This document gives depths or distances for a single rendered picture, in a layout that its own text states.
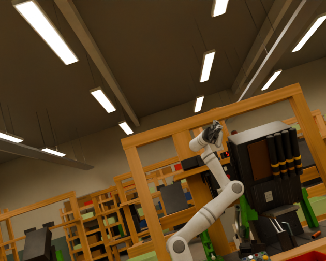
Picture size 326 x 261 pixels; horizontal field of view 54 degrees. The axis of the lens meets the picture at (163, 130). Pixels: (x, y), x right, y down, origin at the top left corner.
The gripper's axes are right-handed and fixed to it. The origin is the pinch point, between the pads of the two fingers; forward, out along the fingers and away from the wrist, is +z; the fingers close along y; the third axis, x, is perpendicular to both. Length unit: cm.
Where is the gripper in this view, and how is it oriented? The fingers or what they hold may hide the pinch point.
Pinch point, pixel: (219, 128)
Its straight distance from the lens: 152.3
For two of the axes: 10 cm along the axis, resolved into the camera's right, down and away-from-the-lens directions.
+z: 2.1, -2.7, -9.4
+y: 2.0, -9.3, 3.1
